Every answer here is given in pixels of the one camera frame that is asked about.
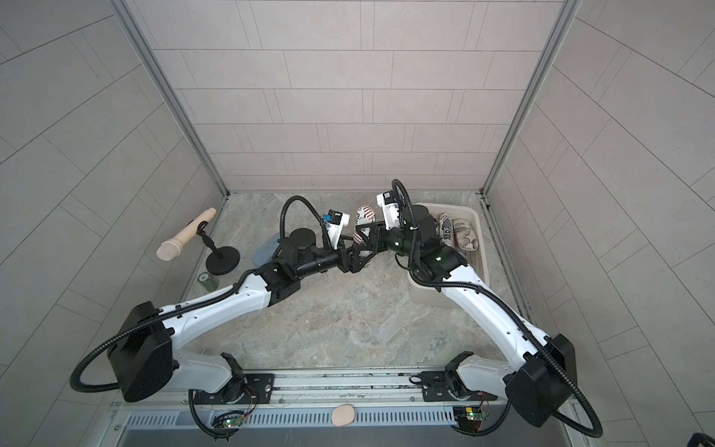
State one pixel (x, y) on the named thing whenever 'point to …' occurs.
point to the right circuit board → (468, 413)
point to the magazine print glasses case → (365, 215)
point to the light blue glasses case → (265, 251)
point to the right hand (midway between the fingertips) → (360, 229)
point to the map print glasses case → (465, 235)
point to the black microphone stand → (223, 260)
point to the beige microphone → (170, 249)
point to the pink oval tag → (343, 414)
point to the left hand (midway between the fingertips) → (374, 247)
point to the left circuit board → (227, 421)
